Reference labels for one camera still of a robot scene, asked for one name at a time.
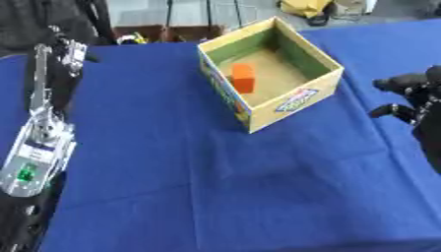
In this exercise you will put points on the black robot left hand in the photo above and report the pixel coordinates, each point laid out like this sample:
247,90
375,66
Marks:
57,85

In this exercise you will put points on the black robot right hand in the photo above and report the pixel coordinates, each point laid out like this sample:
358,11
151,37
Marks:
429,108

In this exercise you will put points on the tan cardboard box green inside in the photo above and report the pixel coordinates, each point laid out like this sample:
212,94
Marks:
287,75

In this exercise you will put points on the yellow green toy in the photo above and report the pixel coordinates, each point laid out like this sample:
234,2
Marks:
132,38

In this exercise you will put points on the yellow bag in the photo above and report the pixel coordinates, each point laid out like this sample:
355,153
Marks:
304,7

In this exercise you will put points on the black tripod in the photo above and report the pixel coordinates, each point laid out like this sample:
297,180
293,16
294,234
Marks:
208,13

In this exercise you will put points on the orange block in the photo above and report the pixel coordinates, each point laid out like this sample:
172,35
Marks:
243,78

